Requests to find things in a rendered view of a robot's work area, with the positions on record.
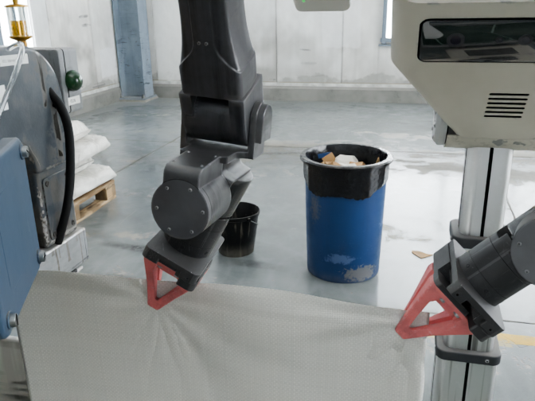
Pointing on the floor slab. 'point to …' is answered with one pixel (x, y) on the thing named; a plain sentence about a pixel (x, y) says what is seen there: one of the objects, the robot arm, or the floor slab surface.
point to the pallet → (103, 196)
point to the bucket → (240, 231)
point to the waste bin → (345, 212)
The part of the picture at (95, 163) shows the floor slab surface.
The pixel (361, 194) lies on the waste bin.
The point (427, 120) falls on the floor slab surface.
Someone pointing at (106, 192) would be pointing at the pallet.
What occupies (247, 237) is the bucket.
